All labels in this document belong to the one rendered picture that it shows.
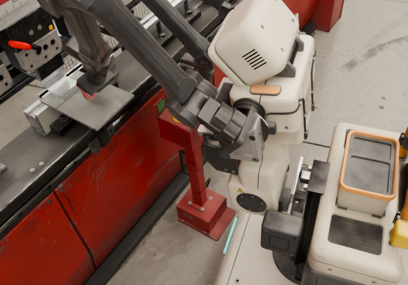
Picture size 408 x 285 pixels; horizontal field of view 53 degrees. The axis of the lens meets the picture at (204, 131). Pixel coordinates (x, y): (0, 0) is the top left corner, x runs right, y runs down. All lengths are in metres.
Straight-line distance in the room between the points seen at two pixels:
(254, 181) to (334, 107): 1.57
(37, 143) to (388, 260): 1.16
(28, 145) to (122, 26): 0.84
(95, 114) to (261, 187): 0.57
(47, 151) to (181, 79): 0.72
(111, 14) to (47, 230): 0.99
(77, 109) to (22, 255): 0.53
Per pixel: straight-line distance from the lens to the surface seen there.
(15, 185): 1.44
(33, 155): 1.50
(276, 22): 1.02
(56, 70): 1.50
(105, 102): 1.39
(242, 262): 1.79
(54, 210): 1.56
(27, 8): 1.34
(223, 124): 0.94
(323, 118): 2.70
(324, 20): 3.40
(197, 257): 2.12
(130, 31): 0.80
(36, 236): 1.57
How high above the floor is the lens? 1.90
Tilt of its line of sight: 47 degrees down
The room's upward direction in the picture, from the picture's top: 6 degrees counter-clockwise
